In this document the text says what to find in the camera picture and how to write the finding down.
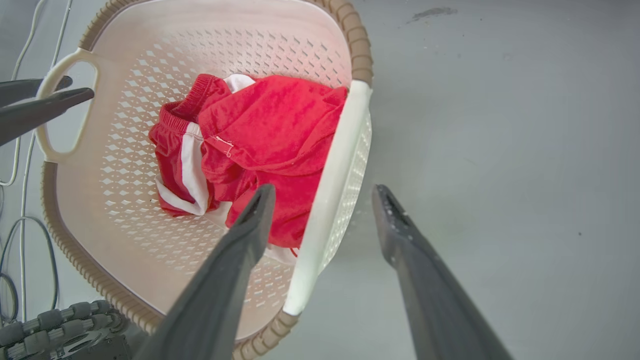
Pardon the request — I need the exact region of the white cable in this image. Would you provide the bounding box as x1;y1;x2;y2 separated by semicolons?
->
19;0;74;323

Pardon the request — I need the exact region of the white perforated laundry basket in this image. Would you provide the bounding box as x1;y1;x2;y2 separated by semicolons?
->
35;0;375;360

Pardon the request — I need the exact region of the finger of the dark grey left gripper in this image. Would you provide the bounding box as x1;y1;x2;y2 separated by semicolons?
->
0;87;95;147
0;75;74;108

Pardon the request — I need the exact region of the grey cable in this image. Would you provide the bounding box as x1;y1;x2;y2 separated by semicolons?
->
0;216;60;325

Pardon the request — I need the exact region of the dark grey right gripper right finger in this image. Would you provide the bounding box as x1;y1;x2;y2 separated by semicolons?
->
371;184;515;360

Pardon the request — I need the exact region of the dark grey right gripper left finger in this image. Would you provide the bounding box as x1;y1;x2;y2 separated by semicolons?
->
133;183;277;360

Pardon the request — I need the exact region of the red garment with white stripes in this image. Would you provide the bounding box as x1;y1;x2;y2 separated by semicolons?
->
148;73;349;258

